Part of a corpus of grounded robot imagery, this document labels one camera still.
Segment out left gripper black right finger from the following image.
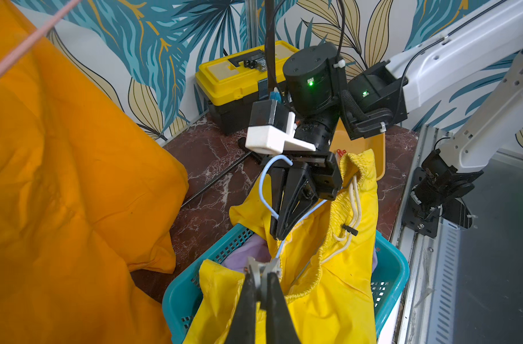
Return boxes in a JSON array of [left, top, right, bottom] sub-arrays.
[[263, 275, 300, 344]]

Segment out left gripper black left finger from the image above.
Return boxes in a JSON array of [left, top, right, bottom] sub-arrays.
[[224, 272, 257, 344]]

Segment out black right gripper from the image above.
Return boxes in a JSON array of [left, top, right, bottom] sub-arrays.
[[270, 152, 343, 241]]

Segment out white wire hanger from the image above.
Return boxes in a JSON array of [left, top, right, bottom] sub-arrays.
[[259, 151, 342, 242]]

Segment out purple shorts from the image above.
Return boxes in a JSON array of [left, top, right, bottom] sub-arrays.
[[222, 244, 273, 274]]

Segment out yellow shorts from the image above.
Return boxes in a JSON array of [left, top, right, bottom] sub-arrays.
[[181, 148, 380, 344]]

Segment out pink wire hanger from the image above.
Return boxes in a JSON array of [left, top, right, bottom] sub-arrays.
[[0, 0, 81, 78]]

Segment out silver clothespin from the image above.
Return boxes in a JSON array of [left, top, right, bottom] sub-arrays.
[[247, 257, 282, 288]]

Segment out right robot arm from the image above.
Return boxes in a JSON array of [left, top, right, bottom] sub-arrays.
[[247, 1, 523, 240]]

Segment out orange shorts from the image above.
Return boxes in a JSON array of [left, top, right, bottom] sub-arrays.
[[0, 0, 190, 344]]

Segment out black clothes rack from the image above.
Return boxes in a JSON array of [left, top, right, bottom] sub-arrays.
[[179, 0, 284, 209]]

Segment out yellow plastic tray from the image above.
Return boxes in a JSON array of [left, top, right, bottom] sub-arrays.
[[330, 120, 386, 181]]

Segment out teal plastic basket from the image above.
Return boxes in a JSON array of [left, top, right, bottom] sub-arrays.
[[161, 222, 410, 344]]

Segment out yellow black plastic toolbox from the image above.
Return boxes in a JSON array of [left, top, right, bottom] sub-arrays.
[[195, 40, 300, 136]]

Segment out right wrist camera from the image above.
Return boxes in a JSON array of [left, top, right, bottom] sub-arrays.
[[245, 99, 316, 156]]

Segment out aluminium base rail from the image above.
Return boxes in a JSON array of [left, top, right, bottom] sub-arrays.
[[388, 124, 523, 344]]

